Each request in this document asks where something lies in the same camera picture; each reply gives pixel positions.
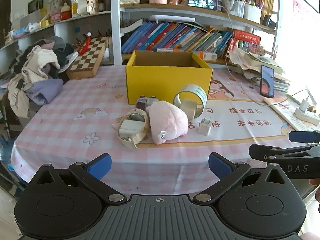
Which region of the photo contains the white cube power adapter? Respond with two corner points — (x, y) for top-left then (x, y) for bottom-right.
(180, 99), (198, 120)

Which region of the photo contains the pile of clothes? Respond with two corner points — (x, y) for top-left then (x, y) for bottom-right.
(7, 36), (79, 118)

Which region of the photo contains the small white charger plug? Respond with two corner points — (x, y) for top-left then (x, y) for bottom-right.
(199, 116), (212, 136)

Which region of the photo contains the row of leaning books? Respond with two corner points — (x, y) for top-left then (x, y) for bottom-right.
(121, 21), (233, 58)

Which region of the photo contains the white bookshelf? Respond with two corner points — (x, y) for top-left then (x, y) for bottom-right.
(0, 0), (282, 68)

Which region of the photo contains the red white pot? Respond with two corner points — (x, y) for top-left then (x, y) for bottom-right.
(61, 3), (72, 20)

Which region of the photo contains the red book box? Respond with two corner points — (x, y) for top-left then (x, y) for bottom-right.
(232, 29), (261, 48)

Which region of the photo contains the person's right hand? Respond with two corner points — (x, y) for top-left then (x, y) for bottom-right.
(309, 179), (320, 203)

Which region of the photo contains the yellow cardboard box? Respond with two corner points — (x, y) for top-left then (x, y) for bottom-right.
(126, 50), (213, 105)

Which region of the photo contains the white flat device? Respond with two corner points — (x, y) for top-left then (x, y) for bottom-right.
(149, 15), (195, 23)

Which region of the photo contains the white desk container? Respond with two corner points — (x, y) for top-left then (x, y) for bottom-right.
(244, 4), (262, 23)

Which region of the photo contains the orange blue white box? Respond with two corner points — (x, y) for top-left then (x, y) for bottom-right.
(192, 51), (217, 61)

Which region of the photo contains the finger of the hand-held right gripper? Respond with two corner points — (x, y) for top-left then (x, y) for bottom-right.
(288, 131), (320, 143)
(249, 142), (320, 162)

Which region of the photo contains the red stick with white ball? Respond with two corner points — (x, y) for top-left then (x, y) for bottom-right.
(79, 32), (92, 55)

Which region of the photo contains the black standing smartphone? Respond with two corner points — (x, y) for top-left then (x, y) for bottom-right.
(260, 65), (275, 98)

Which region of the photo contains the white orange booklet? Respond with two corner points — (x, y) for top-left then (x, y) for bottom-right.
(264, 96), (320, 132)

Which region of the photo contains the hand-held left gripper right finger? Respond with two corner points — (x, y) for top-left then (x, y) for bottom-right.
(192, 152), (294, 204)

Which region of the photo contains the white rectangular charger block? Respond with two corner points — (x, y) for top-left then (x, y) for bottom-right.
(119, 120), (145, 137)

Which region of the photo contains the smartphone with lit screen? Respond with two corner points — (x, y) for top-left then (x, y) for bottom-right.
(188, 0), (218, 11)

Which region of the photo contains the white power strip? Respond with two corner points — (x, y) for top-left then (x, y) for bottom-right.
(294, 107), (320, 125)

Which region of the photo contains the pink plush toy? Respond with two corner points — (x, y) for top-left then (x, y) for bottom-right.
(146, 101), (188, 145)

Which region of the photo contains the wooden chess board box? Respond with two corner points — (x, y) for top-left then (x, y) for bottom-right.
(66, 36), (109, 80)

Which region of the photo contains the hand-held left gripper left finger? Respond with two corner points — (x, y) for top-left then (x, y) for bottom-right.
(29, 153), (128, 205)

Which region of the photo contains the stack of papers and books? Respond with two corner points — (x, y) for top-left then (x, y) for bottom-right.
(226, 45), (292, 93)

